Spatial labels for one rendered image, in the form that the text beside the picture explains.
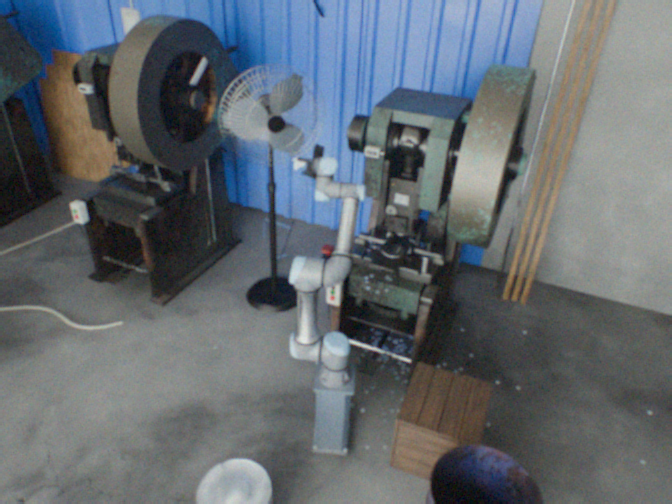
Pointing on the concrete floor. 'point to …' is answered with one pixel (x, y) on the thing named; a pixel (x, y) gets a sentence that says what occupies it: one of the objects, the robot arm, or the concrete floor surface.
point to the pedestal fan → (285, 141)
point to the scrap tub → (481, 478)
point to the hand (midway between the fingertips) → (306, 164)
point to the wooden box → (448, 430)
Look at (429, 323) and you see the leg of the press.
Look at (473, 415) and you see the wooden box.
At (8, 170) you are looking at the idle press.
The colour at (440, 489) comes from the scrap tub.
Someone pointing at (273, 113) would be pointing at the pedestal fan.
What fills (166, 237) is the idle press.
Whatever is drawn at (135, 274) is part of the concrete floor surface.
